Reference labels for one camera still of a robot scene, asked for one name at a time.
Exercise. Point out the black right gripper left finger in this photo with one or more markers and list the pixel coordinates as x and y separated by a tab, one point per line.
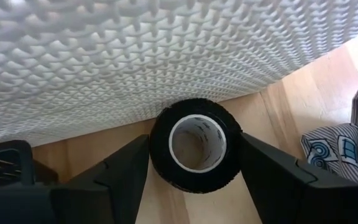
113	186

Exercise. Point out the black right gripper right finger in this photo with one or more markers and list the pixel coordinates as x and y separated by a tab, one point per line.
272	186

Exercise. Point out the black bandage roll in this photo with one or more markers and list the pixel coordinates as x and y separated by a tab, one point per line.
160	149

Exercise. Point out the white mesh plastic basket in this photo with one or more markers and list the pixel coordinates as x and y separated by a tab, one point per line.
135	62

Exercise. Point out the grey patterned cloth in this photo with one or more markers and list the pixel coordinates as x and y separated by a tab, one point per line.
340	149

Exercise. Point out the black perforated tray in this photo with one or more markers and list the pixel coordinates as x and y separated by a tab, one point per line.
5	165

